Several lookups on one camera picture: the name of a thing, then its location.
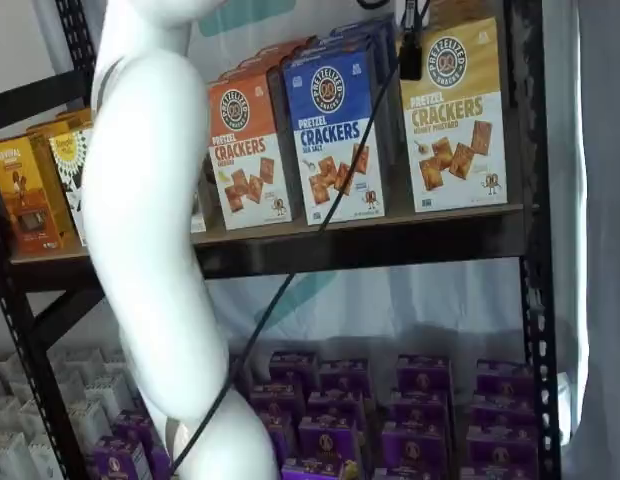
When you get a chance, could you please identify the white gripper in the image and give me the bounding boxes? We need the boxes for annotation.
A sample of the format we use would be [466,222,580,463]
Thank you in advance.
[399,0,434,82]

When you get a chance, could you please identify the yellow white pretzel crackers box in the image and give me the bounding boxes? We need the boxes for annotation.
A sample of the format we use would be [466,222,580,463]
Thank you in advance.
[398,15,509,213]
[424,0,497,31]

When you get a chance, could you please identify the blue white pretzel crackers box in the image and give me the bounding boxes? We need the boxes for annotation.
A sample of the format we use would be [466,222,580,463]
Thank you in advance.
[282,47,387,226]
[329,12,397,151]
[289,30,391,169]

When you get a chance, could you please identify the orange white pretzel crackers box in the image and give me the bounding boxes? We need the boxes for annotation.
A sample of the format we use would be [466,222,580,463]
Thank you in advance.
[207,69,295,231]
[239,34,321,64]
[218,49,292,84]

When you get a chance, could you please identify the black metal shelf rack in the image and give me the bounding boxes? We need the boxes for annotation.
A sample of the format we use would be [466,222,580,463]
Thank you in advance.
[0,0,564,480]

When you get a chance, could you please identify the brown wooden shelf board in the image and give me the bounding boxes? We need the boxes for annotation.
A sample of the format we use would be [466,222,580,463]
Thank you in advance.
[9,202,526,264]

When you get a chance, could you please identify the purple snack box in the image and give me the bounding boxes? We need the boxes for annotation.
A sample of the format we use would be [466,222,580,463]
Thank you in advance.
[112,409,159,451]
[281,458,364,480]
[475,358,535,404]
[307,391,366,426]
[395,353,451,399]
[372,465,444,480]
[464,427,540,480]
[318,357,371,399]
[469,398,537,439]
[92,434,152,480]
[248,383,305,426]
[268,349,319,389]
[381,423,456,474]
[297,414,364,466]
[388,392,451,434]
[262,417,299,461]

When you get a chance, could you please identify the white box with dark crackers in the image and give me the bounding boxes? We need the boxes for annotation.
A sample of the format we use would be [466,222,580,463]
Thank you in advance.
[48,128,94,247]

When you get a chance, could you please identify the orange brown snack box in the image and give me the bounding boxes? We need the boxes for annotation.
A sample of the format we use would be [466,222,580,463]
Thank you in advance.
[0,134,67,254]
[25,107,94,151]

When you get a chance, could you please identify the white carton box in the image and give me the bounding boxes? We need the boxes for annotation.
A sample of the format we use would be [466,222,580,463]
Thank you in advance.
[17,398,56,439]
[64,399,114,451]
[0,432,39,480]
[27,433,67,480]
[0,394,21,436]
[84,372,129,409]

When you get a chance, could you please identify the white backdrop sheet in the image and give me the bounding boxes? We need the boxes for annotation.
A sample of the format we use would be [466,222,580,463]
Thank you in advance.
[0,0,620,480]

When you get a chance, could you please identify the teal strip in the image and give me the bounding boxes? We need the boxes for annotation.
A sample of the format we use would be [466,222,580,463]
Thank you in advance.
[253,272,339,331]

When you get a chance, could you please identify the black cable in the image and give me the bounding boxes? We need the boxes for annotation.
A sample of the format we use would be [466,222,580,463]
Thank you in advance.
[167,0,434,476]

